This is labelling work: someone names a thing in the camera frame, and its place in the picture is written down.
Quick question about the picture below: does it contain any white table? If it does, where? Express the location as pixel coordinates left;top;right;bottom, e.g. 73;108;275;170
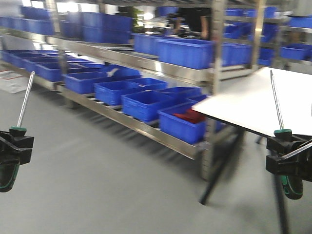
191;66;312;234

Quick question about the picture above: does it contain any blue bin row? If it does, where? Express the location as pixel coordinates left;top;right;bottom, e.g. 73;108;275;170
62;72;112;94
121;90;175;123
94;80;146;106

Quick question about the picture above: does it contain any person in black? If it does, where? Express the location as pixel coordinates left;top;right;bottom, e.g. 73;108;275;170
174;8;212;40

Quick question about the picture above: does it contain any blue bin with red item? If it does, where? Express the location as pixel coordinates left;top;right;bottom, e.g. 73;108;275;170
158;102;206;144

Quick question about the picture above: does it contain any blue bin upper shelf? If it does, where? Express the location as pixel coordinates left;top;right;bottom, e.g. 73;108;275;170
156;39;214;70

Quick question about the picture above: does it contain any green black screwdriver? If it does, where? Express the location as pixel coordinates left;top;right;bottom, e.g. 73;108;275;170
270;69;303;200
0;71;35;193

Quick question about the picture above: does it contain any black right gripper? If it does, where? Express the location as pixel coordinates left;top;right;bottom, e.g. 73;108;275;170
265;135;312;182

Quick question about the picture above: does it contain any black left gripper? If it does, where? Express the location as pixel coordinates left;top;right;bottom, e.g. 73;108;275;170
0;131;34;165

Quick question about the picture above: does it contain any steel roller shelf rack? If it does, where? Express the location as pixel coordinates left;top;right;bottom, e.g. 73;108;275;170
0;0;266;179

